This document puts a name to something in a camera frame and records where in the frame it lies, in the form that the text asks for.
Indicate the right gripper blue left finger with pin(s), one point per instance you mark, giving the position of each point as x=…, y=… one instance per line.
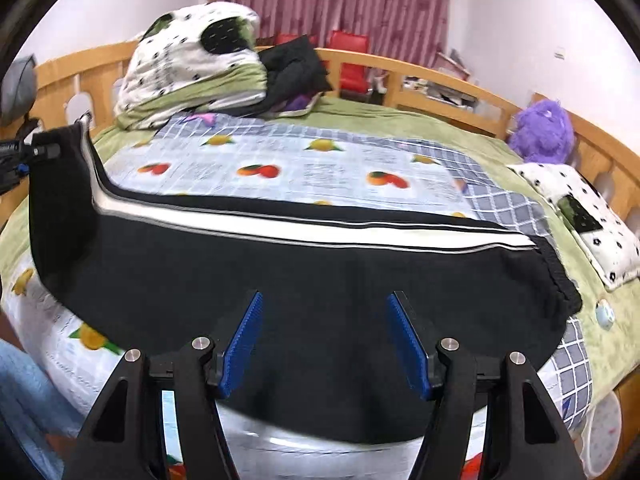
x=123, y=435

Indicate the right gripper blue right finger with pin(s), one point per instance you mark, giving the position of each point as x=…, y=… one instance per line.
x=525, y=437

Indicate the black pants with white stripe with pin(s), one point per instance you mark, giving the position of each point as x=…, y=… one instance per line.
x=153, y=272

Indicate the white patterned plastic bin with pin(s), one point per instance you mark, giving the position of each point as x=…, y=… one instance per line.
x=600, y=437

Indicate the person's blue jeans leg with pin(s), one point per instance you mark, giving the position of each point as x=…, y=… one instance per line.
x=37, y=421

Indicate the small blue round toy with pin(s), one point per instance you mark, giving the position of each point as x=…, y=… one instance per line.
x=605, y=314

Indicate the green bed blanket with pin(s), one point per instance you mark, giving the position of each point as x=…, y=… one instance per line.
x=494, y=191

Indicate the white black-dotted pillow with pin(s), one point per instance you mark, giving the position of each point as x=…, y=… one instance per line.
x=611, y=247

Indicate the folded white green quilt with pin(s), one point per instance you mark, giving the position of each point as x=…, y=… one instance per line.
x=199, y=58

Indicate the black clothes pile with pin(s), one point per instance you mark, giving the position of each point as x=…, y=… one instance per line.
x=296, y=78

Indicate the purple plush toy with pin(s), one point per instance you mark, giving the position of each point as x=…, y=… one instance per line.
x=543, y=133

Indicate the wooden bed frame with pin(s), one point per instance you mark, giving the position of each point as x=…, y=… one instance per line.
x=608, y=164

